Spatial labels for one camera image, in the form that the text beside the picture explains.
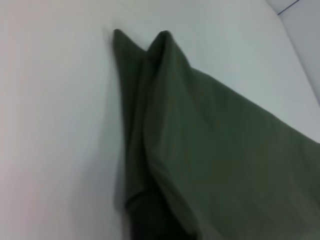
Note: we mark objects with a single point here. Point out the dark green t-shirt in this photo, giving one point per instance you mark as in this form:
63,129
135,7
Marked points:
200,150

